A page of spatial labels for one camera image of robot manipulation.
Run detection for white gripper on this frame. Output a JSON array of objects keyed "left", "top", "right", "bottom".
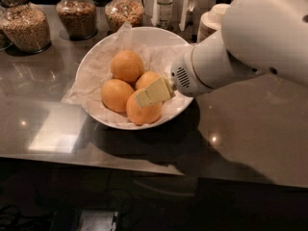
[{"left": 135, "top": 49, "right": 212, "bottom": 108}]

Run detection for orange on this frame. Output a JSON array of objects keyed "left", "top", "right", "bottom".
[
  {"left": 111, "top": 50, "right": 144, "bottom": 83},
  {"left": 126, "top": 90, "right": 163, "bottom": 125},
  {"left": 101, "top": 79, "right": 134, "bottom": 113},
  {"left": 135, "top": 71, "right": 160, "bottom": 90}
]

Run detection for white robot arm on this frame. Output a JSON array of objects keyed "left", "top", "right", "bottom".
[{"left": 135, "top": 0, "right": 308, "bottom": 107}]

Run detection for white paper liner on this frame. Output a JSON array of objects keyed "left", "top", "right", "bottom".
[{"left": 61, "top": 21, "right": 193, "bottom": 129}]

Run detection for large stack paper bowls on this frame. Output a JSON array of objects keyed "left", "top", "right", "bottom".
[{"left": 197, "top": 4, "right": 229, "bottom": 42}]

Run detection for clear plastic bottle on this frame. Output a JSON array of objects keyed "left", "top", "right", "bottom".
[{"left": 156, "top": 0, "right": 173, "bottom": 29}]

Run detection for glass jar of cereal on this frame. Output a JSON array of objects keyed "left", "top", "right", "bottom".
[{"left": 105, "top": 0, "right": 144, "bottom": 32}]

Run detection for glass jar of grains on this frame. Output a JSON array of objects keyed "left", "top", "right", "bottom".
[{"left": 56, "top": 0, "right": 97, "bottom": 39}]

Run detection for silver device under table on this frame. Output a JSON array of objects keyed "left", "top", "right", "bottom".
[{"left": 77, "top": 210, "right": 118, "bottom": 231}]

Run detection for glass jar of nuts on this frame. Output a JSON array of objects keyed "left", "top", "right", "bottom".
[{"left": 1, "top": 0, "right": 51, "bottom": 54}]

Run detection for black cables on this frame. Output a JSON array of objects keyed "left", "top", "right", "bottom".
[{"left": 0, "top": 204, "right": 49, "bottom": 231}]

